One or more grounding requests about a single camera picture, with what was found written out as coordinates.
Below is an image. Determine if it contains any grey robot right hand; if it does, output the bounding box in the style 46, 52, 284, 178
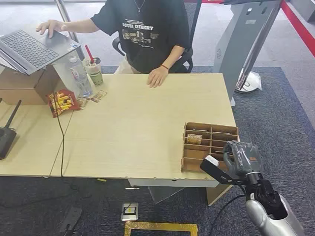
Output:
223, 140, 262, 179

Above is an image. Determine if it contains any person's right hand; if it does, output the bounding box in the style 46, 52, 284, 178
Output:
36, 19, 67, 39

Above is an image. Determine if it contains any person's left hand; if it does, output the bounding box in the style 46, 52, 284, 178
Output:
147, 66, 169, 89

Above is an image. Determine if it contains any person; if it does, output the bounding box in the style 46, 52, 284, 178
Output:
36, 0, 191, 89

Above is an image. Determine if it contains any brown hotel card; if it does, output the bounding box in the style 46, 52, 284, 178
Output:
187, 134, 203, 145

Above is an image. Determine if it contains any slanted metal pole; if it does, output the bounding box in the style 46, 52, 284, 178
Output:
54, 0, 86, 62

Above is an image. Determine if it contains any grey laptop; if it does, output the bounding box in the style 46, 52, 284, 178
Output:
0, 26, 82, 76

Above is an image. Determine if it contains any black office chair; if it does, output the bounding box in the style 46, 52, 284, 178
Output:
112, 0, 202, 74

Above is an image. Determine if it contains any cardboard desk side panel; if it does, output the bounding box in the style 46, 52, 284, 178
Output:
206, 184, 233, 207

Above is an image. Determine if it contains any red drinking straw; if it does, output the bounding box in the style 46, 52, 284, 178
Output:
85, 45, 94, 64

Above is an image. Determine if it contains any cardboard compartment tray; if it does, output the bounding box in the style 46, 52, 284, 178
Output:
181, 122, 239, 173

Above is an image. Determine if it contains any clear plastic water bottle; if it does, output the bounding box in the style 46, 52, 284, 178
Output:
68, 55, 93, 98

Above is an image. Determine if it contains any brown cardboard box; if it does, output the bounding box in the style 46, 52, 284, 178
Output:
0, 64, 67, 106

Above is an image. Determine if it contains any milk tea cup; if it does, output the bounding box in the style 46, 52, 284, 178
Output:
85, 57, 104, 87

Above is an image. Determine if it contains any white plastic bag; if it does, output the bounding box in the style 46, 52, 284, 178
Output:
234, 71, 263, 94

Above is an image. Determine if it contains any small snack packet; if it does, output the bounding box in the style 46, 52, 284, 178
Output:
90, 89, 108, 104

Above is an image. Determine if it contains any red snack box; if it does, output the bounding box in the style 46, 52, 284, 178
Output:
46, 89, 82, 118

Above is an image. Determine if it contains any grey desk support panel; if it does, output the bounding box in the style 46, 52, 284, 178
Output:
147, 186, 185, 205

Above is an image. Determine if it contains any grey kiosk stand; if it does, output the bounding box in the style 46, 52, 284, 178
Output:
212, 0, 284, 108

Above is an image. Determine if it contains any black desktop device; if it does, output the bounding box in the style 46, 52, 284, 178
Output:
0, 100, 23, 161

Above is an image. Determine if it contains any silver floor socket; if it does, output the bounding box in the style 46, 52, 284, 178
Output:
121, 202, 139, 222

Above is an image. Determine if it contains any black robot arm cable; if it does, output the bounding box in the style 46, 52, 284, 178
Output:
208, 194, 247, 236

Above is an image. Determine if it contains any thin black desk cable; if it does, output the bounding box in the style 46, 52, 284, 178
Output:
52, 91, 66, 178

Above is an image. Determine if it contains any yellow tape floor frame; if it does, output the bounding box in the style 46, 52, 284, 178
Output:
124, 221, 199, 236

